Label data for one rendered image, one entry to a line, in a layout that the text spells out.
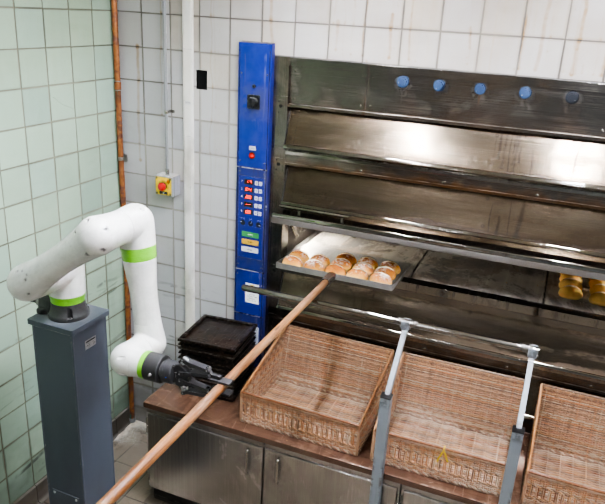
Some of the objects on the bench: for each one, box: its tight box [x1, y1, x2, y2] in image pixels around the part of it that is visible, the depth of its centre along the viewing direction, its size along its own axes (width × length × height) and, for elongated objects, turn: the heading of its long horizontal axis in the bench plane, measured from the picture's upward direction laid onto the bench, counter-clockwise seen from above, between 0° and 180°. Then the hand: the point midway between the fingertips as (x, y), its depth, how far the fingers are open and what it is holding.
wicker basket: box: [370, 352, 525, 497], centre depth 278 cm, size 49×56×28 cm
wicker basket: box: [240, 325, 395, 456], centre depth 298 cm, size 49×56×28 cm
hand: (221, 385), depth 205 cm, fingers closed on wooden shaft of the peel, 3 cm apart
